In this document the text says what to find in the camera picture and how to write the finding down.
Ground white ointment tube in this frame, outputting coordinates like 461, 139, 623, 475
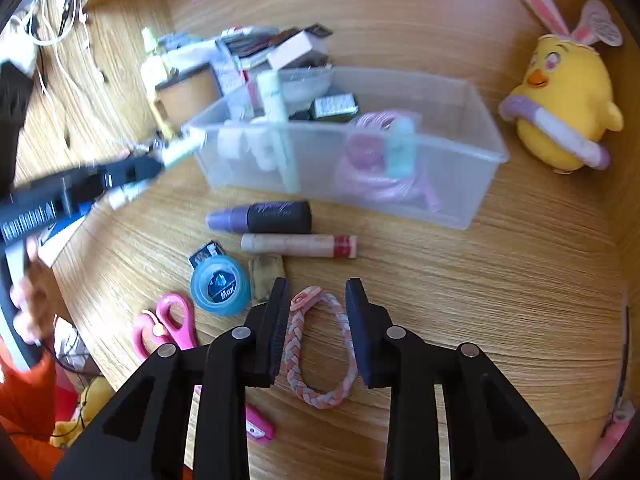
104, 129, 206, 210

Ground pink braided hair tie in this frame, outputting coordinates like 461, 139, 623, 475
278, 285, 359, 410

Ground blue round tape container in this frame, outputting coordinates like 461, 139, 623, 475
190, 256, 250, 316

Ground beige red lip tube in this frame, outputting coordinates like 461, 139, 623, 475
240, 234, 358, 259

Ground dark blue small packet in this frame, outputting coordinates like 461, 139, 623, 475
189, 240, 226, 269

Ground pink scissors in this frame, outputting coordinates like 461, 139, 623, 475
132, 292, 198, 361

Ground purple black cosmetic tube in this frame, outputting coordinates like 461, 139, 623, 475
205, 200, 312, 234

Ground pale green tube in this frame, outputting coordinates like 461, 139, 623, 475
257, 70, 300, 194

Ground clear plastic storage box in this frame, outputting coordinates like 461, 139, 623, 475
183, 67, 509, 229

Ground teal small tube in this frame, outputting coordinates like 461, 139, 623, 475
385, 116, 416, 179

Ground left hand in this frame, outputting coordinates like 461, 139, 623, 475
10, 237, 60, 344

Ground brown ceramic lidded mug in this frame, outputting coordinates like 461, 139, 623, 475
155, 63, 221, 133

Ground green spray bottle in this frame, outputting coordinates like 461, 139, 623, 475
140, 27, 168, 89

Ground white small box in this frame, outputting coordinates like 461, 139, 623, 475
267, 32, 329, 70

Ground yellow chick plush toy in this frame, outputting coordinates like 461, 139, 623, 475
499, 0, 624, 174

